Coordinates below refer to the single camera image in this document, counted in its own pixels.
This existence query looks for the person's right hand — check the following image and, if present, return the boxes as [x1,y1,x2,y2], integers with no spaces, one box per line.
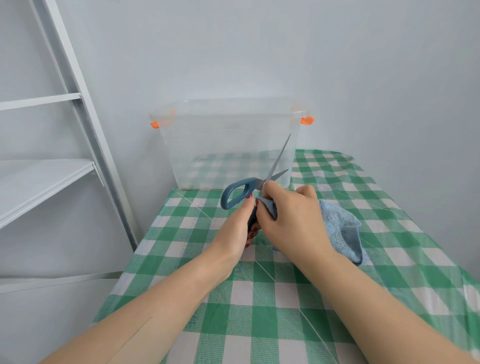
[255,180,338,278]

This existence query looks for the person's left hand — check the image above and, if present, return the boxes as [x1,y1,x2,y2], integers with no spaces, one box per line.
[202,193,262,284]

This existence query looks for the blue microfibre cloth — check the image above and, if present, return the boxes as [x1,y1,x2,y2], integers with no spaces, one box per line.
[255,195,364,266]

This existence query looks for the blue handled steel scissors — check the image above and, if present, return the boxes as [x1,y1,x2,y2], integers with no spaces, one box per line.
[220,133,292,239]

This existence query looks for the person's left forearm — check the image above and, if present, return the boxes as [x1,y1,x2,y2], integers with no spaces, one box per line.
[39,254,230,364]

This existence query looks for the person's right forearm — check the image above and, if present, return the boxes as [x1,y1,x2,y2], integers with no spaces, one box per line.
[307,251,477,364]

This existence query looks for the green white checkered tablecloth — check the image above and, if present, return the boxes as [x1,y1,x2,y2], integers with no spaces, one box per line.
[91,149,480,364]

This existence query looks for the clear plastic storage box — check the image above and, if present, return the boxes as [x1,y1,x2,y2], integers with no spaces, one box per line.
[149,98,315,191]

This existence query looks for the white metal shelf rack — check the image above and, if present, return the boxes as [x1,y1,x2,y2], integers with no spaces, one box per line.
[0,0,139,295]

